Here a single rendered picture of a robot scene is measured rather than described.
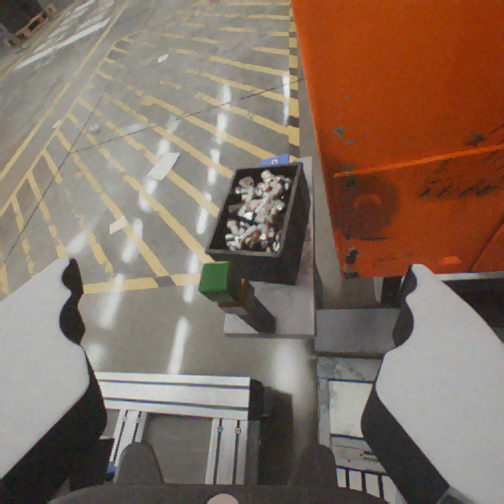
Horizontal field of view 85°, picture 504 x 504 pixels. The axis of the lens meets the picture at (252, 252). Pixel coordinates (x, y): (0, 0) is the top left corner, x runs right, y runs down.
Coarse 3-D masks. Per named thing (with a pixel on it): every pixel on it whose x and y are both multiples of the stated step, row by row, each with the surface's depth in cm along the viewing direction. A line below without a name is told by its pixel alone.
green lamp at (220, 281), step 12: (204, 264) 33; (216, 264) 33; (228, 264) 32; (204, 276) 32; (216, 276) 32; (228, 276) 31; (240, 276) 34; (204, 288) 32; (216, 288) 31; (228, 288) 31; (240, 288) 34; (216, 300) 34; (228, 300) 33
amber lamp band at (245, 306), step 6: (246, 282) 36; (246, 288) 36; (252, 288) 38; (246, 294) 36; (252, 294) 38; (240, 300) 35; (246, 300) 36; (252, 300) 38; (222, 306) 36; (228, 306) 35; (234, 306) 35; (240, 306) 35; (246, 306) 36; (252, 306) 38; (228, 312) 38; (234, 312) 37; (240, 312) 37; (246, 312) 37
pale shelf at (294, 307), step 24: (312, 168) 65; (312, 192) 61; (312, 216) 57; (312, 240) 54; (312, 264) 52; (264, 288) 53; (288, 288) 51; (312, 288) 49; (288, 312) 49; (312, 312) 47; (240, 336) 51; (264, 336) 49; (288, 336) 48; (312, 336) 46
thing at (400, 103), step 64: (320, 0) 14; (384, 0) 13; (448, 0) 13; (320, 64) 16; (384, 64) 16; (448, 64) 15; (320, 128) 20; (384, 128) 19; (448, 128) 19; (384, 192) 24; (448, 192) 23; (384, 256) 33; (448, 256) 32
